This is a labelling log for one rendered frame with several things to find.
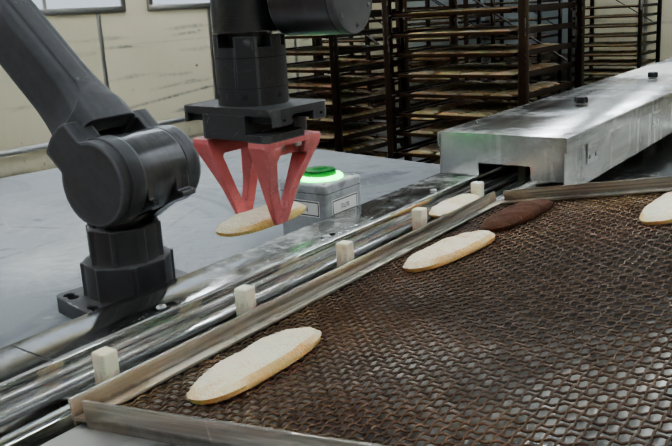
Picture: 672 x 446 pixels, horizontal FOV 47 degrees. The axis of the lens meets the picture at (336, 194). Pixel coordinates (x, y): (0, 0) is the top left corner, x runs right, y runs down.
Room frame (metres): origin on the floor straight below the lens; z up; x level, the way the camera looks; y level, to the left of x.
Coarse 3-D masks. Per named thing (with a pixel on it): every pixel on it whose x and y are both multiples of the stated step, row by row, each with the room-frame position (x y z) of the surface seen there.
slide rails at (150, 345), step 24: (360, 240) 0.79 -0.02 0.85; (384, 240) 0.79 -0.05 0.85; (312, 264) 0.72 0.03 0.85; (336, 264) 0.72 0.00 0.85; (264, 288) 0.66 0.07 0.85; (216, 312) 0.61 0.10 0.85; (168, 336) 0.56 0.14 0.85; (120, 360) 0.52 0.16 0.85; (48, 384) 0.49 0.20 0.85; (72, 384) 0.49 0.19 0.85; (0, 408) 0.46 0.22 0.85; (24, 408) 0.46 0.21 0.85
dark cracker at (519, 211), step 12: (516, 204) 0.68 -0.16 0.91; (528, 204) 0.67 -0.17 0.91; (540, 204) 0.67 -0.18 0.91; (552, 204) 0.69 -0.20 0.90; (492, 216) 0.65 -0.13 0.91; (504, 216) 0.64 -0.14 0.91; (516, 216) 0.64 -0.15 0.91; (528, 216) 0.65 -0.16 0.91; (492, 228) 0.63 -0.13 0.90; (504, 228) 0.63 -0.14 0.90
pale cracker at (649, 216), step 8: (656, 200) 0.59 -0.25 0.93; (664, 200) 0.58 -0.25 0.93; (648, 208) 0.57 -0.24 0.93; (656, 208) 0.56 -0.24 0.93; (664, 208) 0.56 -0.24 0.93; (640, 216) 0.57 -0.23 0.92; (648, 216) 0.56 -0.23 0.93; (656, 216) 0.55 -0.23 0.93; (664, 216) 0.55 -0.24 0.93; (648, 224) 0.55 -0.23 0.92; (656, 224) 0.55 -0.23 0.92
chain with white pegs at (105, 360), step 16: (480, 192) 0.94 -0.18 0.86; (416, 208) 0.83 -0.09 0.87; (416, 224) 0.83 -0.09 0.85; (336, 256) 0.72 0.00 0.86; (352, 256) 0.72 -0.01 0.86; (240, 288) 0.61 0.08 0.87; (240, 304) 0.60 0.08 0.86; (96, 352) 0.50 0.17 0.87; (112, 352) 0.50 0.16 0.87; (96, 368) 0.49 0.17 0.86; (112, 368) 0.49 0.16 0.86; (96, 384) 0.50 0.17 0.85
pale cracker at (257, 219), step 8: (256, 208) 0.64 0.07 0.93; (264, 208) 0.64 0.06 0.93; (296, 208) 0.65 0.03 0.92; (304, 208) 0.66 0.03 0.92; (232, 216) 0.62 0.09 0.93; (240, 216) 0.62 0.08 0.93; (248, 216) 0.62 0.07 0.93; (256, 216) 0.62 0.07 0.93; (264, 216) 0.62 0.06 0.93; (296, 216) 0.64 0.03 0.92; (224, 224) 0.60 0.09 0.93; (232, 224) 0.60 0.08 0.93; (240, 224) 0.60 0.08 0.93; (248, 224) 0.60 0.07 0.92; (256, 224) 0.61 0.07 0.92; (264, 224) 0.61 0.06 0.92; (272, 224) 0.62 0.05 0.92; (216, 232) 0.60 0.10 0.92; (224, 232) 0.59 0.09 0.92; (232, 232) 0.59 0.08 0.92; (240, 232) 0.59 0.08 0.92; (248, 232) 0.60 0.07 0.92
